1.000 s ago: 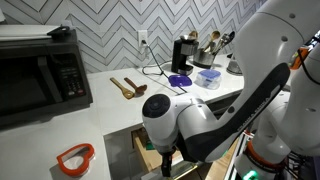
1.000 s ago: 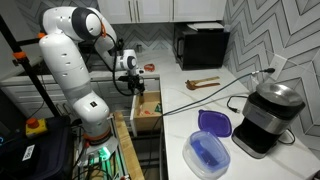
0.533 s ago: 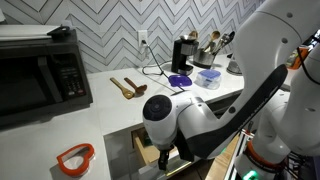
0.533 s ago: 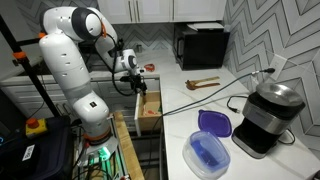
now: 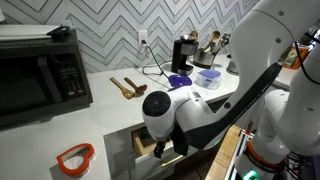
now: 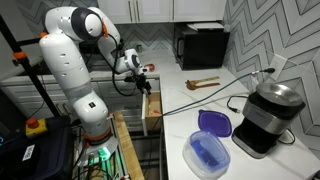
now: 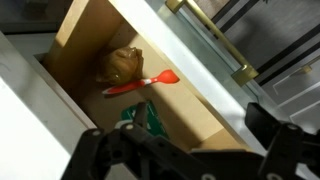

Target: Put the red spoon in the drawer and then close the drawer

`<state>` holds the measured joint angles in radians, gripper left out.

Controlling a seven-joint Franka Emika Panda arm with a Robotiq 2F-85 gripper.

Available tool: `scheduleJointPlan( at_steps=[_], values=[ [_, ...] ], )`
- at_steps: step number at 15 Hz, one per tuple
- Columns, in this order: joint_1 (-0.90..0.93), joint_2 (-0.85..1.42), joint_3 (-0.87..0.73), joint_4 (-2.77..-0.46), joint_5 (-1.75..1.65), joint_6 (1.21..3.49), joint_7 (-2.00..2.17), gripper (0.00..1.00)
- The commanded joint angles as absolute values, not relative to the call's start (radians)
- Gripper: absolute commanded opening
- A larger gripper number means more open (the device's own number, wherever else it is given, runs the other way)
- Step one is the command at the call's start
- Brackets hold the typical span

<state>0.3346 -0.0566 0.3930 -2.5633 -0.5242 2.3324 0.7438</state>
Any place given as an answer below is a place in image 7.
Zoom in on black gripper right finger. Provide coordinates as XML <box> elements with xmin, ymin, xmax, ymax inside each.
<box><xmin>244</xmin><ymin>101</ymin><xmax>320</xmax><ymax>180</ymax></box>

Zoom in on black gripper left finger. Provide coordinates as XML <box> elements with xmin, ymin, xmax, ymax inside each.
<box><xmin>61</xmin><ymin>101</ymin><xmax>201</xmax><ymax>180</ymax></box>

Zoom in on red spoon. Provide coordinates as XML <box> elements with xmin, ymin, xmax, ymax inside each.
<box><xmin>101</xmin><ymin>69</ymin><xmax>181</xmax><ymax>96</ymax></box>

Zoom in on wooden drawer with white front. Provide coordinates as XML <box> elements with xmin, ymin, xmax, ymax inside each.
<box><xmin>33</xmin><ymin>0</ymin><xmax>268</xmax><ymax>156</ymax></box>

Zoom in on green packet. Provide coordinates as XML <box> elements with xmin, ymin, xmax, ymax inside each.
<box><xmin>120</xmin><ymin>99</ymin><xmax>171</xmax><ymax>139</ymax></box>

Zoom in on white base cabinets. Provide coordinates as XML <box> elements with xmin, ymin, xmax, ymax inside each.
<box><xmin>213</xmin><ymin>0</ymin><xmax>320</xmax><ymax>134</ymax></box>

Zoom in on brown plush toy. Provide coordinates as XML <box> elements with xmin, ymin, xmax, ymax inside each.
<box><xmin>95</xmin><ymin>46</ymin><xmax>145</xmax><ymax>86</ymax></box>

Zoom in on brass drawer handle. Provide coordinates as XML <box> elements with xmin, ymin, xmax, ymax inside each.
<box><xmin>164</xmin><ymin>0</ymin><xmax>260</xmax><ymax>88</ymax></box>

